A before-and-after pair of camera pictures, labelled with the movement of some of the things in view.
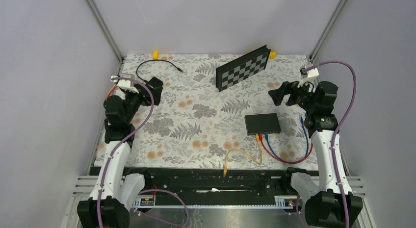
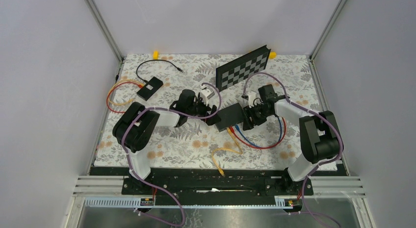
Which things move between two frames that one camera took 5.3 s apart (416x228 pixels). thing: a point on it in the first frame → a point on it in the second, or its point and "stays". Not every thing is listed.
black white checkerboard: x=242 y=68 stays
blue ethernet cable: x=266 y=139 → x=237 y=128
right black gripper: x=277 y=94 → x=248 y=112
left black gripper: x=146 y=100 → x=212 y=120
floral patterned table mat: x=195 y=125 stays
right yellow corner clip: x=273 y=55 stays
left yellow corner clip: x=156 y=55 stays
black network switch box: x=262 y=124 → x=230 y=116
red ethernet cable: x=260 y=137 → x=232 y=130
